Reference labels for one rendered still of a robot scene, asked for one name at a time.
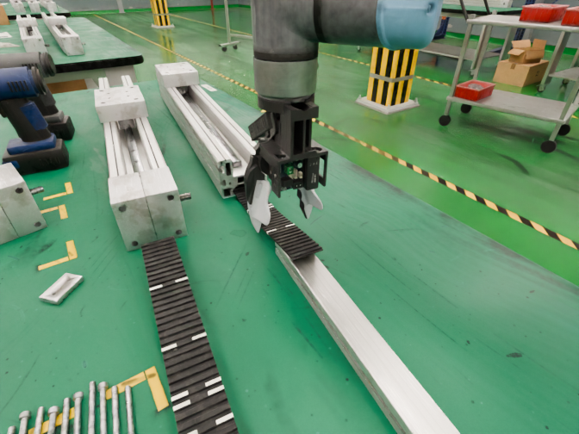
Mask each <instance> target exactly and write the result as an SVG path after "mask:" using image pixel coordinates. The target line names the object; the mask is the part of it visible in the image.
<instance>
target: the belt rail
mask: <svg viewBox="0 0 579 434"><path fill-rule="evenodd" d="M275 246H276V254H277V256H278V257H279V259H280V260H281V262H282V263H283V265H284V267H285V268H286V270H287V271H288V272H289V274H290V275H291V277H292V278H293V280H294V281H295V282H296V284H297V286H298V287H299V289H300V290H301V291H302V293H303V294H304V296H305V297H306V299H307V300H308V302H309V304H310V305H311V307H312V308H313V309H314V311H315V312H316V314H317V315H318V316H319V318H320V319H321V321H322V323H323V324H324V326H325V327H326V328H327V330H328V331H329V333H330V334H331V336H332V337H333V339H334V341H335V342H336V344H337V345H338V346H339V348H340V349H341V350H342V352H343V353H344V355H345V356H346V358H347V360H348V361H349V363H350V364H351V366H352V367H353V368H354V370H355V371H356V373H357V374H358V376H359V378H360V379H361V381H362V382H363V383H364V385H365V386H366V387H367V389H368V390H369V392H370V394H371V395H372V397H373V398H374V400H375V401H376V403H377V404H378V405H379V407H380V408H381V410H382V411H383V413H384V415H385V416H386V417H387V419H388V420H389V422H390V423H391V424H392V426H393V427H394V429H395V431H396V432H397V434H460V433H459V431H458V430H457V429H456V427H455V426H454V425H453V424H452V423H451V421H450V420H449V419H448V418H447V417H446V416H445V414H444V413H443V412H442V411H441V410H440V408H439V407H438V406H437V404H436V403H435V402H434V401H433V399H432V398H431V397H430V396H429V394H428V393H427V392H426V390H425V389H424V388H423V387H422V386H421V385H420V384H419V382H418V381H417V380H416V379H415V378H414V376H413V375H412V374H411V372H410V371H409V370H408V368H407V367H406V366H405V365H404V364H403V362H402V361H401V360H400V358H399V357H398V356H397V355H396V354H395V353H394V351H392V349H391V348H390V347H389V345H388V344H387V343H386V342H385V340H384V339H383V338H382V337H381V335H380V334H379V333H378V332H377V330H376V329H375V328H374V326H373V325H372V324H371V323H370V321H369V320H367V318H366V317H365V316H364V315H363V313H362V312H361V311H360V310H359V308H358V307H357V306H356V305H355V303H354V302H353V301H352V299H351V298H350V297H349V296H348V294H347V293H346V292H345V291H344V289H343V288H342V287H341V286H340V285H339V284H338V283H337V281H336V280H335V279H334V278H333V276H332V275H331V274H330V273H329V271H328V270H327V269H326V267H325V266H324V265H323V264H322V263H321V261H320V260H319V259H318V257H317V256H316V255H315V254H311V255H308V256H306V257H301V258H298V259H296V260H292V259H291V258H290V257H289V256H288V255H287V254H286V253H285V252H284V251H283V249H282V248H281V247H280V246H279V245H278V244H277V243H276V242H275Z"/></svg>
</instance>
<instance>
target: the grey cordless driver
mask: <svg viewBox="0 0 579 434"><path fill-rule="evenodd" d="M24 66H27V67H28V68H29V70H31V67H34V66H35V67H36V68H37V69H40V71H41V73H42V76H43V77H44V78H49V75H50V76H51V77H54V76H55V74H56V67H55V64H54V62H53V58H52V57H51V55H50V54H48V53H47V52H43V53H41V52H31V53H1V54H0V69H4V68H15V67H24ZM28 100H29V101H32V102H34V103H35V105H36V106H37V108H38V109H39V111H40V112H41V114H42V115H43V117H44V119H45V120H46V122H47V124H48V126H47V129H48V131H49V132H50V133H54V134H55V135H56V138H57V139H62V140H71V139H72V137H73V134H74V132H75V128H74V126H73V124H72V119H71V117H70V116H69V115H64V112H63V111H62V110H58V108H57V107H56V105H55V104H56V101H55V99H54V97H53V95H52V93H51V91H50V90H49V89H48V87H47V92H46V94H45V95H44V96H43V95H42V94H41V93H39V96H36V97H28Z"/></svg>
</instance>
